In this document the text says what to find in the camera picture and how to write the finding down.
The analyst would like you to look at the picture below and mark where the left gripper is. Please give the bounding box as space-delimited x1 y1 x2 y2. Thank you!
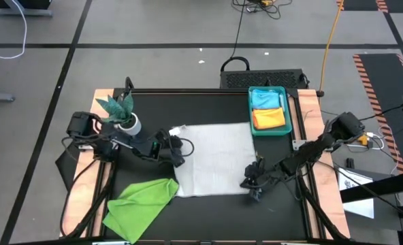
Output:
152 129 187 168

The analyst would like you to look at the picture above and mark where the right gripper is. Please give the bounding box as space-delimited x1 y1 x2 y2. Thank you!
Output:
239 157 281 192

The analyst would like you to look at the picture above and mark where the white grey microfiber towel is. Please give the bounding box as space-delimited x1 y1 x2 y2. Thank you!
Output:
168 122 258 198

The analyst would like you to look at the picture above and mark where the teal plastic bin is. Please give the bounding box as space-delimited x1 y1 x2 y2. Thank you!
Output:
248 85 293 137

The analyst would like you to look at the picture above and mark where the green microfiber towel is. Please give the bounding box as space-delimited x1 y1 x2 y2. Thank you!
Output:
102 178 180 244

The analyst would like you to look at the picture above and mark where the orange microfiber towel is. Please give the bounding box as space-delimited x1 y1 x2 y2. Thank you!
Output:
251 107 287 130

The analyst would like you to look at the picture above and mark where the blue microfiber towel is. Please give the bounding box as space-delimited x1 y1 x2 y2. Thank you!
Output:
251 88 281 110

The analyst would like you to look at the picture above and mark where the white plant pot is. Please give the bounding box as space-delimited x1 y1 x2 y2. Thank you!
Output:
118 112 142 137

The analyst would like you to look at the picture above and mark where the artificial green plant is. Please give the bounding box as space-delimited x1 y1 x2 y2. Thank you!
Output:
95 91 135 124

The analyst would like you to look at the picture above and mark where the wooden table side board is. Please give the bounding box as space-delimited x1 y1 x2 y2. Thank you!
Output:
296 88 351 239
60 88 116 238

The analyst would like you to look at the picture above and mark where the black computer case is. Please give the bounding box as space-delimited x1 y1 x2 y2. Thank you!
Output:
220 69 307 90

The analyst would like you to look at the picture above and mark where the white paper sheet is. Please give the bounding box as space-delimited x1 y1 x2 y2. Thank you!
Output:
337 167 375 219

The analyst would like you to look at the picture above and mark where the black flat beam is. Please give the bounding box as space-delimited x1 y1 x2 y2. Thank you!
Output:
339 169 403 203

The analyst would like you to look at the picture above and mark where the black striped floor mat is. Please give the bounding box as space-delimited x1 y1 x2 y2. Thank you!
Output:
353 53 403 174
337 0 403 14

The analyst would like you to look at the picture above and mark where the grey desk foot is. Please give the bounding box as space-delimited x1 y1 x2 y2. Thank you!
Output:
0 8 52 17

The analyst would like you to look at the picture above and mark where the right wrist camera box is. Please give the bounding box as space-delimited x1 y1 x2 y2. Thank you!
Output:
248 189 263 203

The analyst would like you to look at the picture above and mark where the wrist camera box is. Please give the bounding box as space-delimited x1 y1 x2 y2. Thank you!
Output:
167 134 184 152
248 189 263 203

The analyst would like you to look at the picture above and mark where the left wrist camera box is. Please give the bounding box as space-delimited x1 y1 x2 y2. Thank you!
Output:
167 134 184 152

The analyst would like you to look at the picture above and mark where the black looped cable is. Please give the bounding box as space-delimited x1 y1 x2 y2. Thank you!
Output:
221 56 251 72

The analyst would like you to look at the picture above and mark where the white power adapter cable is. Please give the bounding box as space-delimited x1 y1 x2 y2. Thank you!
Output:
344 131 386 150

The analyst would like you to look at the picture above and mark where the black hanging cable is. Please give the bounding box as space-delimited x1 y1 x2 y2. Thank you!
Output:
230 0 245 59

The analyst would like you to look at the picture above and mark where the yellow hanging cable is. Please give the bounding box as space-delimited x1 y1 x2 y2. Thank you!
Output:
319 0 344 98

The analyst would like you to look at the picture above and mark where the black cable bundle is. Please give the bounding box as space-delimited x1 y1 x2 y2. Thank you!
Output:
231 0 293 20

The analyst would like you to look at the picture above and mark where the white floor cable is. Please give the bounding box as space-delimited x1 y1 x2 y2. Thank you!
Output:
0 0 27 61

